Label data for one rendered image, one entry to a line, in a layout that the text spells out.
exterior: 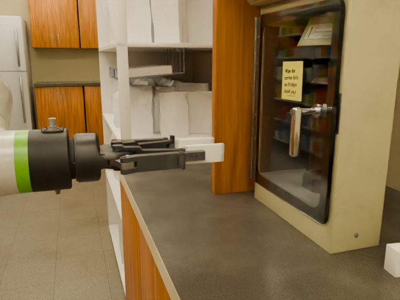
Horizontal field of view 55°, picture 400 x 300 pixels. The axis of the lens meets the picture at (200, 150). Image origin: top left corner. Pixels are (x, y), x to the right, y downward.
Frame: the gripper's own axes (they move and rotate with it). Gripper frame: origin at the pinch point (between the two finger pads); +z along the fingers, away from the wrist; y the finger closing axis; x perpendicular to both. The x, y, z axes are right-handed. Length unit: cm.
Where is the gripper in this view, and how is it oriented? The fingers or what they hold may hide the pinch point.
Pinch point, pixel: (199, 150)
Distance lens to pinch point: 65.2
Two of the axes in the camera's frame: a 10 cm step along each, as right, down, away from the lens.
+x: -0.2, 9.7, 2.4
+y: -3.1, -2.4, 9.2
